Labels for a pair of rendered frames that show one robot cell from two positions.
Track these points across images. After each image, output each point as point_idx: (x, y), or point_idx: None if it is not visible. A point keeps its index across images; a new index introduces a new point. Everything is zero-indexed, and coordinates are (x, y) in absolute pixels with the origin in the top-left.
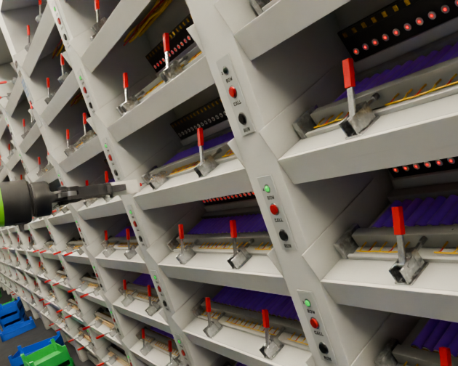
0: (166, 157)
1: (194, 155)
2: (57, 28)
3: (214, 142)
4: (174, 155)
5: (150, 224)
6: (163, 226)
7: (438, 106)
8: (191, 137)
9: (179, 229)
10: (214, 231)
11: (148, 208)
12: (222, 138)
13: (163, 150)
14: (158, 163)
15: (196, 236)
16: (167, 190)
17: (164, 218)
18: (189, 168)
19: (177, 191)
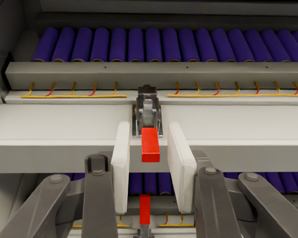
0: (7, 31)
1: (289, 70)
2: None
3: (281, 45)
4: (49, 33)
5: None
6: (10, 191)
7: None
8: (101, 3)
9: (147, 206)
10: (169, 187)
11: (36, 172)
12: (295, 40)
13: (2, 12)
14: None
15: (133, 202)
16: (245, 148)
17: (10, 174)
18: (229, 89)
19: (291, 153)
